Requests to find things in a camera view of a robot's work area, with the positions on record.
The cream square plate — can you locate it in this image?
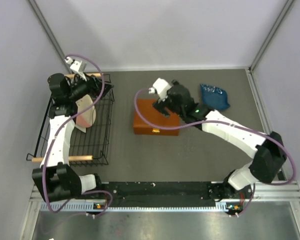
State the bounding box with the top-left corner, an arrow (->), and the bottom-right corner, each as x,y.
75,94 -> 96,133

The aluminium frame rail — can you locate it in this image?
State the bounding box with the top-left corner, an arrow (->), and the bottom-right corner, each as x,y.
29,181 -> 300,202

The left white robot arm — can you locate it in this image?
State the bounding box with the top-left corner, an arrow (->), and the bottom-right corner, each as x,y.
32,73 -> 113,204

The blue leaf dish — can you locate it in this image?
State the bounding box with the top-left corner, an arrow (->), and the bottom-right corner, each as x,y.
200,84 -> 230,111

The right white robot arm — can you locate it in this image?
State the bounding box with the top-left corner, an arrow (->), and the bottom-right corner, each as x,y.
148,78 -> 287,198

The black wire basket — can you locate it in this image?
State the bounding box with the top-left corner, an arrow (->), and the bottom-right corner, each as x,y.
26,74 -> 115,167

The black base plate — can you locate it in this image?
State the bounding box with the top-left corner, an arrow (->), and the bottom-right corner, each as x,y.
74,181 -> 255,208

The pink floral round plate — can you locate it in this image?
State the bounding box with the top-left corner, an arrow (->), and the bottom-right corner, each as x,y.
75,107 -> 96,128

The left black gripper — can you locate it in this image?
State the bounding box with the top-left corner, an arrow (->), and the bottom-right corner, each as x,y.
67,71 -> 114,102

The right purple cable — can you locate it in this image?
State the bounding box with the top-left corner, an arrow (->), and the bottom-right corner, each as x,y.
134,87 -> 298,218

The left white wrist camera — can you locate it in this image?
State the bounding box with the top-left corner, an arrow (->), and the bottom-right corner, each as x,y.
64,56 -> 87,81

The grey cable duct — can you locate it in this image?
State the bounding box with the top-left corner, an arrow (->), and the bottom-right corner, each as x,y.
40,201 -> 241,212

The brown jewelry box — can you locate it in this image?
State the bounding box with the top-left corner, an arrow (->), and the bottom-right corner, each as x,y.
133,98 -> 180,136

